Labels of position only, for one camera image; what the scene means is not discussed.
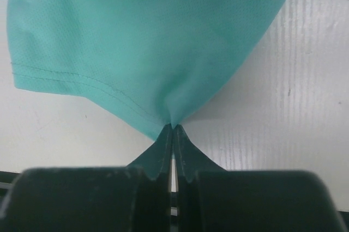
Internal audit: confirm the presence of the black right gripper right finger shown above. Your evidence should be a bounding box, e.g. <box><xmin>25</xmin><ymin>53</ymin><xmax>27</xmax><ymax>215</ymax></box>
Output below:
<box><xmin>173</xmin><ymin>126</ymin><xmax>348</xmax><ymax>231</ymax></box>

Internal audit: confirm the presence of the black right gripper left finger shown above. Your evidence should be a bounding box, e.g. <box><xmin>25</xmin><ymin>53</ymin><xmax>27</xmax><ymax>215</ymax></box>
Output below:
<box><xmin>1</xmin><ymin>125</ymin><xmax>173</xmax><ymax>231</ymax></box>

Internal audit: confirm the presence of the teal t shirt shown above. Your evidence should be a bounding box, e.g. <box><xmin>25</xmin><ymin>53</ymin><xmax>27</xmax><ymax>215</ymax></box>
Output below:
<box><xmin>7</xmin><ymin>0</ymin><xmax>285</xmax><ymax>139</ymax></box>

